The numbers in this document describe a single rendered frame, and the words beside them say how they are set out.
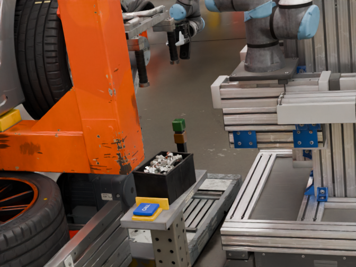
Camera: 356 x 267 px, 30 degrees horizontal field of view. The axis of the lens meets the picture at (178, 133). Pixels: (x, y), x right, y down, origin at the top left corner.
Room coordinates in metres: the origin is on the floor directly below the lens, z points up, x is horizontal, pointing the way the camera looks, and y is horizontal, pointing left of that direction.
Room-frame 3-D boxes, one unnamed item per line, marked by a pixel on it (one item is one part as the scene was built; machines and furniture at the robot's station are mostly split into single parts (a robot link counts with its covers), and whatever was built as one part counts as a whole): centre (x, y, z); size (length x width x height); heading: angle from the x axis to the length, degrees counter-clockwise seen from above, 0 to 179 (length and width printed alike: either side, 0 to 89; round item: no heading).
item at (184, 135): (2.37, -0.01, 0.59); 0.04 x 0.04 x 0.04; 66
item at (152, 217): (2.04, 0.14, 0.46); 0.08 x 0.08 x 0.01; 66
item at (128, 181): (2.64, 0.42, 0.26); 0.42 x 0.18 x 0.35; 66
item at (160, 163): (2.21, 0.07, 0.51); 0.20 x 0.14 x 0.13; 148
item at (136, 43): (2.61, 0.13, 0.93); 0.09 x 0.05 x 0.05; 66
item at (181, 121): (2.37, -0.01, 0.64); 0.04 x 0.04 x 0.04; 66
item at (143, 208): (2.04, 0.14, 0.47); 0.07 x 0.07 x 0.02; 66
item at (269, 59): (2.37, -0.35, 0.87); 0.15 x 0.15 x 0.10
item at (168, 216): (2.19, 0.07, 0.44); 0.43 x 0.17 x 0.03; 156
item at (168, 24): (2.92, 0.00, 0.93); 0.09 x 0.05 x 0.05; 66
